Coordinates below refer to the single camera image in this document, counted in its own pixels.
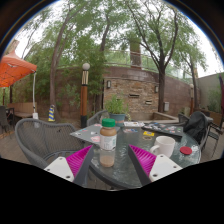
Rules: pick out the potted green plant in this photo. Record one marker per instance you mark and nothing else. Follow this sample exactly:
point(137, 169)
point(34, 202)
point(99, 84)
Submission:
point(116, 106)

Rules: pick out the grey wall box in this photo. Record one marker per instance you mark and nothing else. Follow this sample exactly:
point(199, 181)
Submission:
point(166, 106)

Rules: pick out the wooden globe lamp post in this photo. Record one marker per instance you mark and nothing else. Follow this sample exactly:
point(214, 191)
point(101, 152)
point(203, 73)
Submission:
point(191, 100)
point(84, 100)

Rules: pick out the white umbrella pole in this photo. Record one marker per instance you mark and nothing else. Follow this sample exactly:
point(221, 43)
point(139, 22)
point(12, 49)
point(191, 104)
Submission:
point(34, 96)

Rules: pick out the orange patio umbrella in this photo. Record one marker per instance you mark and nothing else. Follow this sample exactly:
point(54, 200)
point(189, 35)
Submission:
point(15, 68)

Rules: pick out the green-capped brown drink bottle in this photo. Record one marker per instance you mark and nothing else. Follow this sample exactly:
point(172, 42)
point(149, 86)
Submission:
point(108, 140)

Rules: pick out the closed dark red umbrella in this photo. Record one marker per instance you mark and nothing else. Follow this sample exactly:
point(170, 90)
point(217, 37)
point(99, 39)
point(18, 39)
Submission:
point(222, 96)

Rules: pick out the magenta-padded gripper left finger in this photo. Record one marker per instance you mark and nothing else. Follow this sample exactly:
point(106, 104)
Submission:
point(60, 166)

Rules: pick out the grey laptop with stickers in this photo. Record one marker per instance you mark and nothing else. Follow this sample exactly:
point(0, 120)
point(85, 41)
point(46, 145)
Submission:
point(87, 133)

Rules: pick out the white printed leaflet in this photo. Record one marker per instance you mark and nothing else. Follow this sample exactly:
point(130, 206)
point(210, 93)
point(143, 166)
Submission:
point(133, 124)

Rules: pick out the small yellow card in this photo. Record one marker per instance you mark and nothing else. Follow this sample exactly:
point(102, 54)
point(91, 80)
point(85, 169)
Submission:
point(148, 133)

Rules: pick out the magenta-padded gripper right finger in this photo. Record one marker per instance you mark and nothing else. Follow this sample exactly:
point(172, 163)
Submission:
point(165, 166)

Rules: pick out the black metal chair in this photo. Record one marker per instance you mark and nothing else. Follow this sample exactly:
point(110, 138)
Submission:
point(216, 131)

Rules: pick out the small colourful card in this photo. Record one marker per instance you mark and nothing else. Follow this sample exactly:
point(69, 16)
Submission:
point(130, 130)

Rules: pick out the flat round red coaster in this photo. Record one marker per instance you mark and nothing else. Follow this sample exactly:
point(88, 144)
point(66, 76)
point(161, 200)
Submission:
point(186, 150)

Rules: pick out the blue and yellow cone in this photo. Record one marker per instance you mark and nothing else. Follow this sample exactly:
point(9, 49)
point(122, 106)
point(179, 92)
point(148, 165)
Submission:
point(51, 114)

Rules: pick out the white ceramic mug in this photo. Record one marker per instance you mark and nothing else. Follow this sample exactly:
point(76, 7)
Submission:
point(164, 145)

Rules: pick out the dark-trunked tree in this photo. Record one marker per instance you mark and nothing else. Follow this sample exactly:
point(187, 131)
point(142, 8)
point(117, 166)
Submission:
point(161, 90)

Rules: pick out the wall lantern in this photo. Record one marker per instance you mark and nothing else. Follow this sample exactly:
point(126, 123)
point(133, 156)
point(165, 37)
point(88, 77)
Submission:
point(156, 89)
point(108, 84)

